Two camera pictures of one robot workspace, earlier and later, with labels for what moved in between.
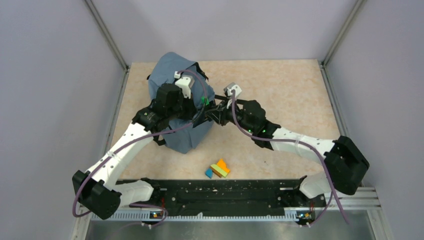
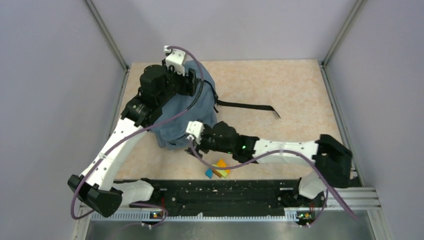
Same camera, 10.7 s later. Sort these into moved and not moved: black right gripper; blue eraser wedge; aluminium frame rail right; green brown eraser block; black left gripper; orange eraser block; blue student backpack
Moved: blue student backpack; black right gripper; black left gripper
Not moved: green brown eraser block; blue eraser wedge; orange eraser block; aluminium frame rail right
